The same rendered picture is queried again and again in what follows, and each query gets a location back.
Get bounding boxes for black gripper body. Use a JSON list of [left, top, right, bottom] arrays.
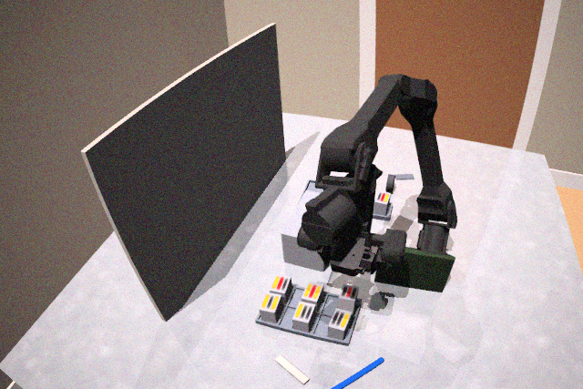
[[297, 212, 407, 263]]

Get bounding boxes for white rectangular block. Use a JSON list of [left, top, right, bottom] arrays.
[[281, 190, 325, 272]]

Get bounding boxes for white flat bar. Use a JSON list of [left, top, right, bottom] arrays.
[[275, 355, 310, 384]]

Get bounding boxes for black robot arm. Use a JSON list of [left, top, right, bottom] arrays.
[[302, 74, 457, 276]]

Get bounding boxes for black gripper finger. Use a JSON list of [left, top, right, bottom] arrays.
[[308, 244, 331, 268], [370, 247, 392, 274]]

